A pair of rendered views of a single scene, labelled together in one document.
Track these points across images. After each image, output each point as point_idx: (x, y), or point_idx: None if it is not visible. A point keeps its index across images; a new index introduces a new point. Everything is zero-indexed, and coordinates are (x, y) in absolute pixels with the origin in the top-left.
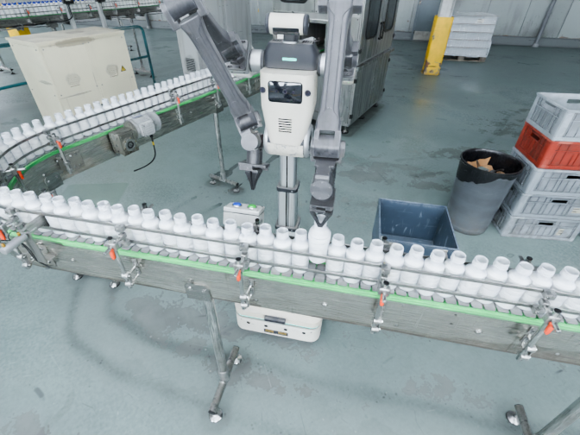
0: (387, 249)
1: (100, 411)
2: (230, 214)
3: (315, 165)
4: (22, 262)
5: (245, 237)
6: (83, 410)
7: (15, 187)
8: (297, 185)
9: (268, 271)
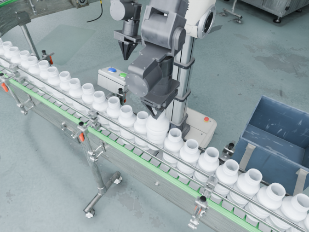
0: (225, 160)
1: (25, 181)
2: (103, 78)
3: (139, 52)
4: None
5: (96, 105)
6: (17, 176)
7: None
8: (190, 63)
9: (115, 139)
